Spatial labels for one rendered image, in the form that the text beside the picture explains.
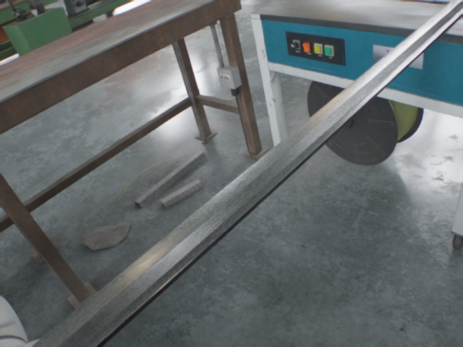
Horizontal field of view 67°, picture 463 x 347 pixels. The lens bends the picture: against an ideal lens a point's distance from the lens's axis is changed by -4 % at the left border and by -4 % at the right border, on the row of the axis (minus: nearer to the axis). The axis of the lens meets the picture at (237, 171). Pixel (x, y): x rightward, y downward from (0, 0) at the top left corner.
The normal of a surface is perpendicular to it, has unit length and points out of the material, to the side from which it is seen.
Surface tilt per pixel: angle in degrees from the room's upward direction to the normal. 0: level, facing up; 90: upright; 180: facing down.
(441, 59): 90
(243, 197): 75
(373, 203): 0
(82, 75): 90
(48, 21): 92
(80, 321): 0
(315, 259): 0
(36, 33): 92
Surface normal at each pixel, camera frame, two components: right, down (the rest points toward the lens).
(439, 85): -0.74, 0.51
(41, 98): 0.73, 0.29
